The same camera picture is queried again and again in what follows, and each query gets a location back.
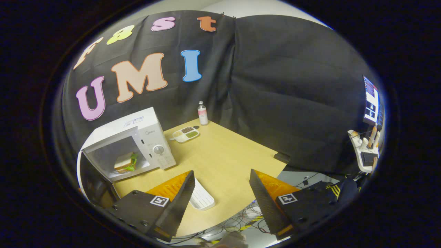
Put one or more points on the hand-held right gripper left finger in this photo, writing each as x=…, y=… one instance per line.
x=177, y=206

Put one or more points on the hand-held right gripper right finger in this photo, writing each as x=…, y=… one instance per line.
x=265, y=203

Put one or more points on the sandwich with lettuce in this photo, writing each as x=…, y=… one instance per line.
x=124, y=162

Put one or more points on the white microwave oven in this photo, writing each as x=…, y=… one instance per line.
x=151, y=137

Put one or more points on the white plastic tray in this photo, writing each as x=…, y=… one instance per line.
x=203, y=198

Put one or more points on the white divided dish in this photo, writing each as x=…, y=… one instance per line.
x=186, y=134

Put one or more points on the black yellow-striped clothing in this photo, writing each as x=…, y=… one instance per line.
x=344, y=191

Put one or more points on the clear bottle pink label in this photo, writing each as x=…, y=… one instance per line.
x=203, y=113

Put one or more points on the white side table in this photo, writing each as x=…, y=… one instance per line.
x=360, y=151

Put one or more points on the black backdrop cloth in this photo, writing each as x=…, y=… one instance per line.
x=293, y=86

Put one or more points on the computer monitor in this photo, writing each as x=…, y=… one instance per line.
x=371, y=101

